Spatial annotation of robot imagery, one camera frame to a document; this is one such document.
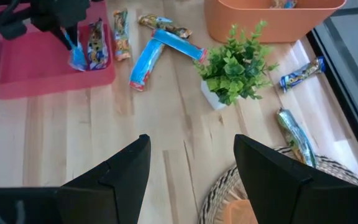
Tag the orange yellow wrapper granola bar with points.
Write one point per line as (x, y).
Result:
(122, 37)

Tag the pink plastic bin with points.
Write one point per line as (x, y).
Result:
(26, 68)

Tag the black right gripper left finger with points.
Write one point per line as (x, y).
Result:
(104, 199)

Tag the light blue red granola bar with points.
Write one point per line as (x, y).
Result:
(145, 65)
(179, 45)

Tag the blue orange nut granola bar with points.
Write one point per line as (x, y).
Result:
(283, 3)

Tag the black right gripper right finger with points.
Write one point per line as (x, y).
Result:
(291, 205)

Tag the translucent orange plastic bin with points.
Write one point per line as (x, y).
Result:
(239, 214)

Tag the woven round mat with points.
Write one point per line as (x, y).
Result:
(219, 193)

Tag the light blue wrapper granola bar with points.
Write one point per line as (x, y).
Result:
(78, 59)

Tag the artificial green plant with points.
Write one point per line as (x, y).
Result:
(235, 65)

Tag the green blue wrapper granola bar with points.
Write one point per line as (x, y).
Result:
(295, 137)

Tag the white plant pot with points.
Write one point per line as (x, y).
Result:
(211, 98)

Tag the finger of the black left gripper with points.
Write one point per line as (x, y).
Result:
(74, 32)
(61, 36)

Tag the dark blue yellow granola bar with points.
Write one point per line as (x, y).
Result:
(301, 74)

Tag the yellow brown wrapper granola bar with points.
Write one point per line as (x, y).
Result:
(166, 26)

